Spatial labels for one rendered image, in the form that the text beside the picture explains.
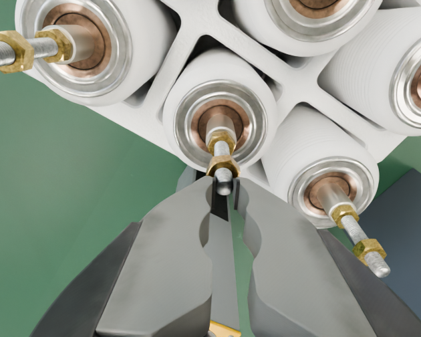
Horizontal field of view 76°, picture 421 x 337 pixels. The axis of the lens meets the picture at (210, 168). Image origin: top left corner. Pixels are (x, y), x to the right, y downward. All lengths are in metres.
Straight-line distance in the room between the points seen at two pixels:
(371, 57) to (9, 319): 1.01
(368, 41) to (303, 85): 0.06
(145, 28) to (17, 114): 0.41
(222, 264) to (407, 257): 0.33
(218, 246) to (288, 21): 0.24
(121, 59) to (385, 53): 0.19
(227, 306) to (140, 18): 0.26
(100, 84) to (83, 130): 0.32
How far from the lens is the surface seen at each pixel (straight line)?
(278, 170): 0.26
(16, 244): 0.78
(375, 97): 0.25
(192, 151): 0.23
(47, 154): 0.60
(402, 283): 0.55
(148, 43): 0.22
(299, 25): 0.21
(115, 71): 0.22
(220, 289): 0.30
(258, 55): 0.28
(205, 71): 0.21
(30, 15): 0.24
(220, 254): 0.33
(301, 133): 0.28
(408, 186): 0.62
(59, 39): 0.19
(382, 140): 0.35
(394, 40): 0.25
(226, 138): 0.18
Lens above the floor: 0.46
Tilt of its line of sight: 62 degrees down
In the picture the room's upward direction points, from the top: 178 degrees counter-clockwise
